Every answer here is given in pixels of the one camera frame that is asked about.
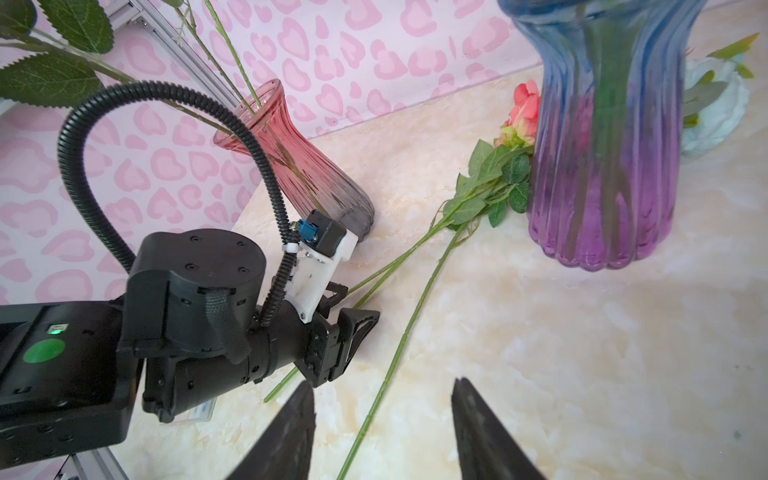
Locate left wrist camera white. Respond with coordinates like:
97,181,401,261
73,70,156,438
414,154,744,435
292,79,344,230
285,210,358,324

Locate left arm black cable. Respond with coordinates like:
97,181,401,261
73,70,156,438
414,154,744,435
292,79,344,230
57,80,300,328

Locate pale blue spray rose stem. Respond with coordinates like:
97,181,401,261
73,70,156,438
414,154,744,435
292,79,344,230
681,33,759,160

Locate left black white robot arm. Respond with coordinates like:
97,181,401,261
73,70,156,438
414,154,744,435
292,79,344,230
1,229,380,468

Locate red glass vase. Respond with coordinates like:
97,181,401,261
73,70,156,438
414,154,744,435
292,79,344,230
235,79,375,241

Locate diagonal aluminium frame bar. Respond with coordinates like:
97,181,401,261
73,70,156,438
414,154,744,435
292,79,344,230
102,0,238,110

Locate purple blue glass vase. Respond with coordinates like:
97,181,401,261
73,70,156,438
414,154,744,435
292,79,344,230
501,1,703,271

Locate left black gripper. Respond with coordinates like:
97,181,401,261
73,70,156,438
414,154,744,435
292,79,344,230
295,282,380,387

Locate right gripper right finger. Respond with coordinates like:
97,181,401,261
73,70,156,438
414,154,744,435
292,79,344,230
451,378,546,480

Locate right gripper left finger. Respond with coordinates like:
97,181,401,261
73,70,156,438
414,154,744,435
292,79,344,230
227,381,316,480

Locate small pink spray rose stem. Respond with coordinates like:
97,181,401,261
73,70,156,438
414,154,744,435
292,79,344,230
1,1,260,110

